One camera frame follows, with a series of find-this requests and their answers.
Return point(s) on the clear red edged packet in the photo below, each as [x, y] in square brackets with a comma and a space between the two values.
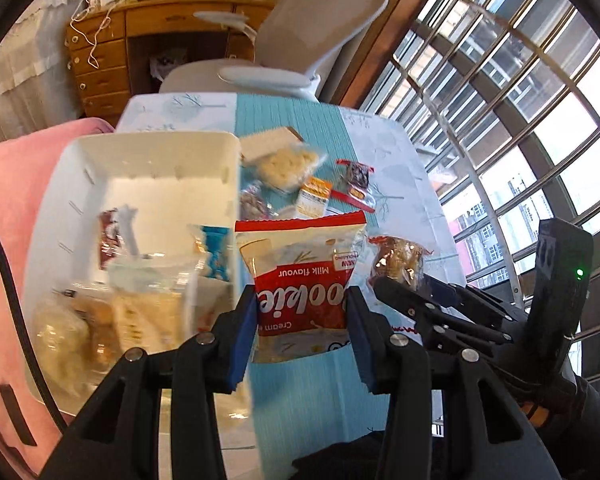
[357, 182]

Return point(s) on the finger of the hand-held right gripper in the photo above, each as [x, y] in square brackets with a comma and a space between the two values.
[430, 320]
[475, 305]

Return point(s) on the beige wafer packet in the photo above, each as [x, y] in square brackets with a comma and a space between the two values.
[267, 142]

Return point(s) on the clear bag yellow cake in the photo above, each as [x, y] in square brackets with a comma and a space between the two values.
[60, 345]

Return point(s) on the small orange snack packet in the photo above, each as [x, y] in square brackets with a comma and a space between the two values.
[314, 197]

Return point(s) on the clear rice crisp packet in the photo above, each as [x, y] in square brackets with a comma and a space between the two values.
[290, 165]

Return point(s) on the clear brown cake packet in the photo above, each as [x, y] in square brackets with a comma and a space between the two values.
[397, 257]

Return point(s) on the white plastic storage box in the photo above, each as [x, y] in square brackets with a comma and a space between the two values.
[145, 160]

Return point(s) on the white office chair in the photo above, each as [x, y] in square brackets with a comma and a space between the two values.
[310, 20]

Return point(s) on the blue foil snack packet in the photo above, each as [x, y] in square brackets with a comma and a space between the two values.
[216, 252]

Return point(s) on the sliced bread packet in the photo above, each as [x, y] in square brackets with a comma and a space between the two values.
[150, 305]

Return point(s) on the wooden desk with drawers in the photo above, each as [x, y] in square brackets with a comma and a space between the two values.
[180, 17]

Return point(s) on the white lace cloth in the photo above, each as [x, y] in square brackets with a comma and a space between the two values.
[20, 60]

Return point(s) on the red white cookie packet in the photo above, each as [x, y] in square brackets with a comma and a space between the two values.
[300, 280]

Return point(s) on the pink printed blanket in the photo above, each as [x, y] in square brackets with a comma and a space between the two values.
[10, 170]

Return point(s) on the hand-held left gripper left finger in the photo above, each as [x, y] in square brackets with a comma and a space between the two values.
[242, 345]

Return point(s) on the egg yolk pastry packet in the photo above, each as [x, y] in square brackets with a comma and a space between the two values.
[100, 330]

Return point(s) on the red brown foil packet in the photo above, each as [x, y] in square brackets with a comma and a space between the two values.
[111, 237]

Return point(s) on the clear nut snack packet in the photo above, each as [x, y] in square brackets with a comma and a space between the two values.
[256, 202]

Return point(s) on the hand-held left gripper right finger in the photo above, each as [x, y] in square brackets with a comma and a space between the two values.
[360, 345]

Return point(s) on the metal window grille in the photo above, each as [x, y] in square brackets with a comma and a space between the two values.
[505, 85]

